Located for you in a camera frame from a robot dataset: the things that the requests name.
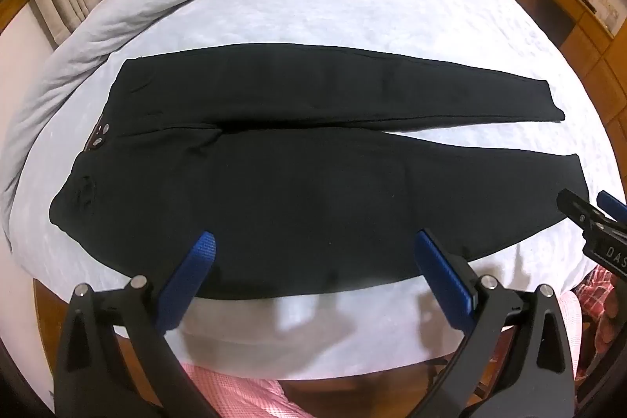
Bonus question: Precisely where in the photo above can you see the red plaid cloth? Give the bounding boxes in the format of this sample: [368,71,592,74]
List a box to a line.
[574,262,627,353]

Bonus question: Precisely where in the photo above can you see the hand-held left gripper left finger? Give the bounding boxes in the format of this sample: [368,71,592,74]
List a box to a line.
[55,231,219,418]

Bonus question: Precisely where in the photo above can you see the black pants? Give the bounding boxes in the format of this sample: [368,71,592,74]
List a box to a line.
[49,42,591,301]

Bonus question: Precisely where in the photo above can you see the wooden desk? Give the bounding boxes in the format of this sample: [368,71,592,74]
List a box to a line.
[513,0,627,147]

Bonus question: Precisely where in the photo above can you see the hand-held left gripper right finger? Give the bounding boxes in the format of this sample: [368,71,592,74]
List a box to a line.
[414,228,580,418]

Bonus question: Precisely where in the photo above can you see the bed with light blue sheet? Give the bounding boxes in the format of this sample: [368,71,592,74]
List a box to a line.
[0,0,624,395]

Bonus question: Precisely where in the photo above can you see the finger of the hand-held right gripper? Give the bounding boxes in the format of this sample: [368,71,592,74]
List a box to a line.
[556,188,619,237]
[596,191,627,220]

